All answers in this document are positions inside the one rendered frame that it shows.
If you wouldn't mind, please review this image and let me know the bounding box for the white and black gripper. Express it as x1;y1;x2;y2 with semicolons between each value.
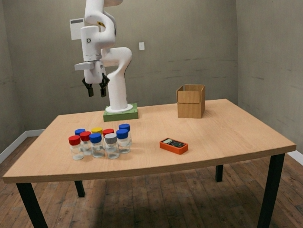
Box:
82;60;110;98

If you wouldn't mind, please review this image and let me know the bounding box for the brown cardboard box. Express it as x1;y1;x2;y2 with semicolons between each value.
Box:
177;85;205;119

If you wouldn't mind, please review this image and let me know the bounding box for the orange digital multimeter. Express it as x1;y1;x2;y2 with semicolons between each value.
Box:
159;138;188;155

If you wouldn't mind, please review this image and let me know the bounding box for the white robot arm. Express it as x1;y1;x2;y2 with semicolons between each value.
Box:
74;0;133;113

